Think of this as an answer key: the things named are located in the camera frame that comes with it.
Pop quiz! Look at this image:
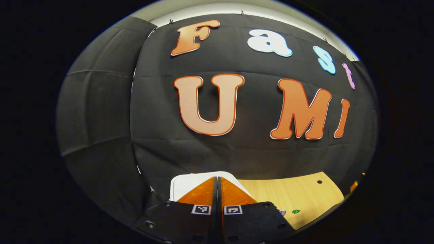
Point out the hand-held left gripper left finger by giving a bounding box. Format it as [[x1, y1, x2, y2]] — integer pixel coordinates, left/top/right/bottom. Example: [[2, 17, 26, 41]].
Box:
[[134, 176, 217, 244]]

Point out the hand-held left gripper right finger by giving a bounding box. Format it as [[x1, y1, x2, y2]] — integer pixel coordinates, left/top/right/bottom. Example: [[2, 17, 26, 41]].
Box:
[[218, 176, 295, 244]]

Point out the white desktop garbage bin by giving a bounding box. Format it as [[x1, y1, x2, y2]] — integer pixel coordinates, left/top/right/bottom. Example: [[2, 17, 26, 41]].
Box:
[[170, 171, 253, 202]]

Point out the wooden desktop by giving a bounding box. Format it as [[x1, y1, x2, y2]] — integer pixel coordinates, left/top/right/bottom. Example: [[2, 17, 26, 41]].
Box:
[[237, 171, 345, 231]]

